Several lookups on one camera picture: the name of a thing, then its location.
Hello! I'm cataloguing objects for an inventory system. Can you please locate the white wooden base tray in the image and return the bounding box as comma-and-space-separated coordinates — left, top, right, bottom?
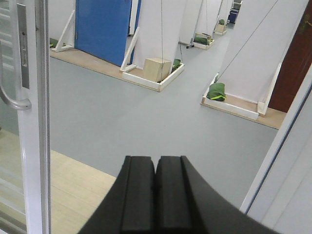
201, 63, 286, 120

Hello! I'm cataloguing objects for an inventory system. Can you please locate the blue door panel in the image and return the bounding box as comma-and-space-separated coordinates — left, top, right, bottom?
75, 0, 132, 66

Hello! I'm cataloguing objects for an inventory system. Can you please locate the wooden box in far tray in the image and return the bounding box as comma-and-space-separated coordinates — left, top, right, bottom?
143, 58, 172, 82

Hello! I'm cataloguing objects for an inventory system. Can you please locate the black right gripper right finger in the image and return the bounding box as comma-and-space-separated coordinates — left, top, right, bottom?
155, 156, 275, 234

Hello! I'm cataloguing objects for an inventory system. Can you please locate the white far base tray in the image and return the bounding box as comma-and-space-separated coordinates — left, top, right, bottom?
119, 26, 185, 93

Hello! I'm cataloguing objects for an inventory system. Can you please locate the wooden base platform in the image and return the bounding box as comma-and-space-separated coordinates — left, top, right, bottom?
0, 130, 115, 234

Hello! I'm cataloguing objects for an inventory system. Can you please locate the dark red wooden door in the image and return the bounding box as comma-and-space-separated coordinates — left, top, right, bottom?
269, 1, 312, 113

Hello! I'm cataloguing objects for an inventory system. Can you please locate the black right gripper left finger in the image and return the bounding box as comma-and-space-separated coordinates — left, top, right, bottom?
79, 156, 155, 234

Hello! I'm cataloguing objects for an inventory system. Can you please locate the green sandbag in tray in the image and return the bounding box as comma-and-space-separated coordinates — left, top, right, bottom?
206, 83, 226, 101

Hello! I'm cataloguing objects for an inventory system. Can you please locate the white framed transparent sliding door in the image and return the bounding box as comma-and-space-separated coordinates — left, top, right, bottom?
0, 0, 52, 234

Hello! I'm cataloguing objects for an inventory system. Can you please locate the silver door handle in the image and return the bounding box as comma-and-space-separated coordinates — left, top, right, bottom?
0, 0, 32, 111

